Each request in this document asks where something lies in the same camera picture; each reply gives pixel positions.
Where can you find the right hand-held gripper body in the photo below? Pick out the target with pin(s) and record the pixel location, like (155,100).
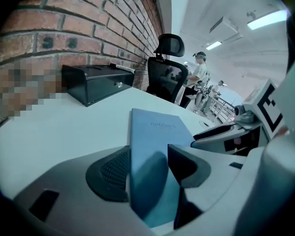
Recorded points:
(268,107)

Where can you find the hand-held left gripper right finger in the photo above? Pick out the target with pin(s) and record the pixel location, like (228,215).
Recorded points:
(211,166)

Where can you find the long ceiling light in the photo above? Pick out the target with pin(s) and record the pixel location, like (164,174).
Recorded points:
(266,20)

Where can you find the white marker pen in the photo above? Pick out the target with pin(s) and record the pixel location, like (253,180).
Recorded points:
(123,67)

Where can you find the black metal box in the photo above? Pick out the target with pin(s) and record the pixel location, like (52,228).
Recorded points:
(100,87)

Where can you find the white square table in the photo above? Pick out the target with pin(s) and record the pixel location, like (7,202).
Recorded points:
(64,131)

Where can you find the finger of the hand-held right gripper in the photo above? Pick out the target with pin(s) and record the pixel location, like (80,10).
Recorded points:
(211,142)
(216,129)

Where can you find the blue notebook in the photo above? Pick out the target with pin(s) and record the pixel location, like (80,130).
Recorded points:
(155,141)

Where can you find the short ceiling light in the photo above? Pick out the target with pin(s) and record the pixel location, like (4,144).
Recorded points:
(214,45)

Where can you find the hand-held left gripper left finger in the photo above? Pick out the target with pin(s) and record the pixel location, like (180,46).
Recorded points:
(71,188)

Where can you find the ceiling air conditioner unit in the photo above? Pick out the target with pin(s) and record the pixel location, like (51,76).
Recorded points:
(223,28)

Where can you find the black office chair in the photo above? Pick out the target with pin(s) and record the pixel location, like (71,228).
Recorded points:
(164,77)

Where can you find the metal guard railing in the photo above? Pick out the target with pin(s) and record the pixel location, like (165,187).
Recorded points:
(222,109)

